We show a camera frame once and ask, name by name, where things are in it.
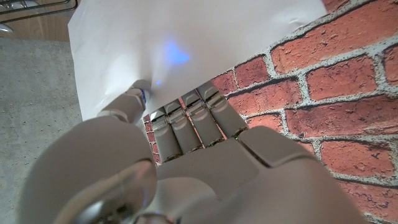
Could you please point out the white paper file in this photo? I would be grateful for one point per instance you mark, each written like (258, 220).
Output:
(124, 46)

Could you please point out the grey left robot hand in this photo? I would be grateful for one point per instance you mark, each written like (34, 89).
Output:
(217, 174)

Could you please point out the red brick printed backdrop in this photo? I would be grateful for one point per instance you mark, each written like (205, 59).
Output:
(326, 109)

